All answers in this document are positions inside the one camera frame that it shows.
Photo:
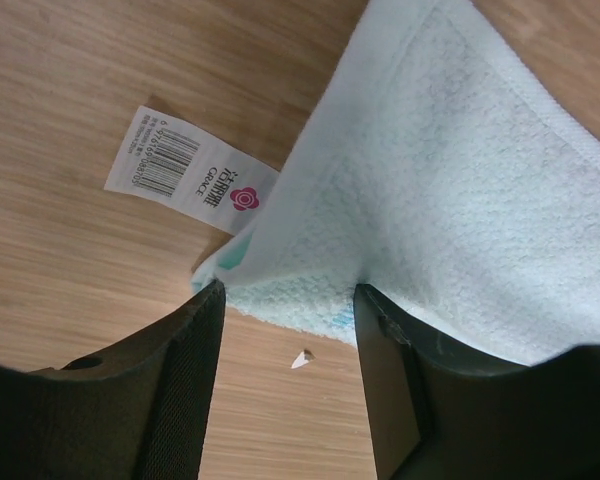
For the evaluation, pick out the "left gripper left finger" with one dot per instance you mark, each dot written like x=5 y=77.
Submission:
x=137 y=409

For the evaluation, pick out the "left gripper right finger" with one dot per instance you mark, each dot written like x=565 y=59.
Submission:
x=440 y=409

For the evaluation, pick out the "light mint green towel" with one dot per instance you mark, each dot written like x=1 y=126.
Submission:
x=439 y=170

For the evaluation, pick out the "white barcode towel label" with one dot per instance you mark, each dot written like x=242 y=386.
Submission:
x=172 y=162

